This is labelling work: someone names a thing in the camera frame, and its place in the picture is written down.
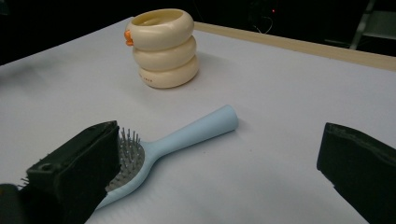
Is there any cream ringed holder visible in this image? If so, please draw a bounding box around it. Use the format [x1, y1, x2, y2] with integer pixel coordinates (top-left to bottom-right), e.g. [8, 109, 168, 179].
[124, 7, 200, 90]

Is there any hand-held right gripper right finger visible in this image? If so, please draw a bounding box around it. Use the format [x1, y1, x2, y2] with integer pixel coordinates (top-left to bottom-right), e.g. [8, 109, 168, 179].
[316, 122, 396, 224]

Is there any grey metal stand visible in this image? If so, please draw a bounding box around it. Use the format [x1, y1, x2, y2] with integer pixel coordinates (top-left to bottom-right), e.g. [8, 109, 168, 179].
[323, 0, 396, 50]

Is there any light blue hairbrush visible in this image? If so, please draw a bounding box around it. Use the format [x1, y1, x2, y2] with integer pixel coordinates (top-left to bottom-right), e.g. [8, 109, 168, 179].
[18, 104, 240, 210]

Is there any thin pale cable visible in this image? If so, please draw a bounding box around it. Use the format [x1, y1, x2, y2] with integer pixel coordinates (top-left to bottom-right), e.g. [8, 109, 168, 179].
[251, 15, 275, 35]

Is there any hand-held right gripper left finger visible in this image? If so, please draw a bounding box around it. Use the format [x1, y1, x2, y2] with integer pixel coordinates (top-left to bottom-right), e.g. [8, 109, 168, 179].
[18, 120, 121, 224]

